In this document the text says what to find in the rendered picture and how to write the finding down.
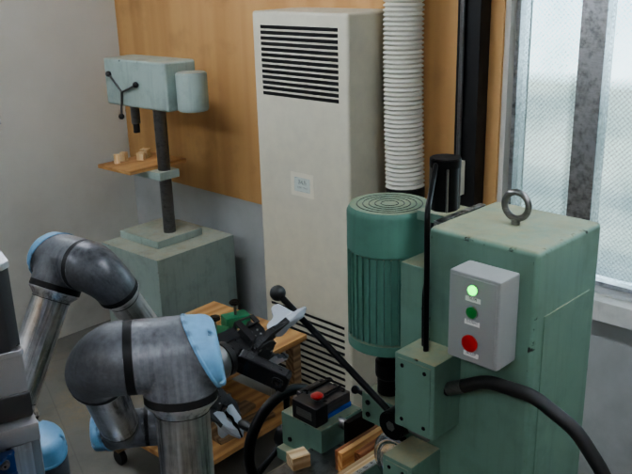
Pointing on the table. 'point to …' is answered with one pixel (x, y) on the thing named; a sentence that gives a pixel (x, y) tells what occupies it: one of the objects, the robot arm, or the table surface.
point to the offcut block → (298, 458)
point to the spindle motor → (379, 266)
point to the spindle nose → (386, 375)
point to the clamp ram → (354, 426)
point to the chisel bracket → (371, 411)
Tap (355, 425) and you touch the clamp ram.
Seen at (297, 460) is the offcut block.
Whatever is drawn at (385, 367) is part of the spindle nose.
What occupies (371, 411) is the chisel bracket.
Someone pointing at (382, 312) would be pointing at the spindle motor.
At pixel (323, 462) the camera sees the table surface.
